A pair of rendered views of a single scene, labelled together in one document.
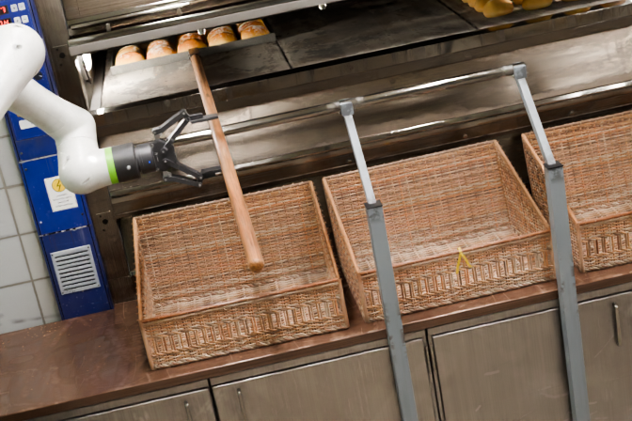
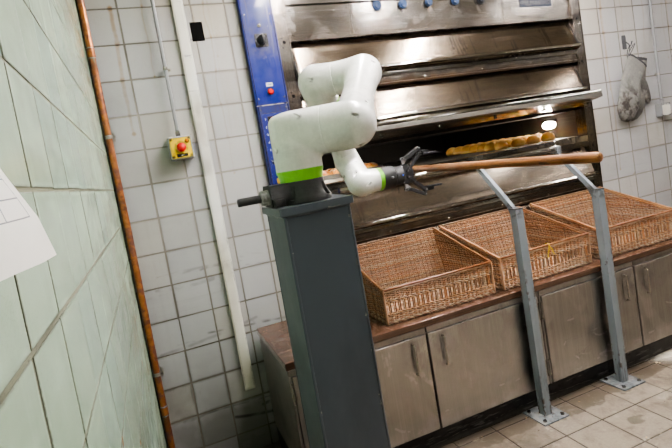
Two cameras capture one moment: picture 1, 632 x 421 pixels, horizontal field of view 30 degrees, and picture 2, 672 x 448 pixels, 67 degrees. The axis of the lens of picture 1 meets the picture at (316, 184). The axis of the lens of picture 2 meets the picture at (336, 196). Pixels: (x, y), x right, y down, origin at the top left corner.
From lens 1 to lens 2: 168 cm
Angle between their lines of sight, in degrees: 22
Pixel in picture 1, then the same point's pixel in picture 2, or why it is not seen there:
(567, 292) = (609, 264)
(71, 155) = (357, 169)
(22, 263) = (271, 280)
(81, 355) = not seen: hidden behind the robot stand
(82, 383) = not seen: hidden behind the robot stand
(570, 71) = (546, 172)
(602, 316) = (619, 282)
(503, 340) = (575, 298)
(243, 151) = (397, 210)
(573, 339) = (613, 293)
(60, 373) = not seen: hidden behind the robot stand
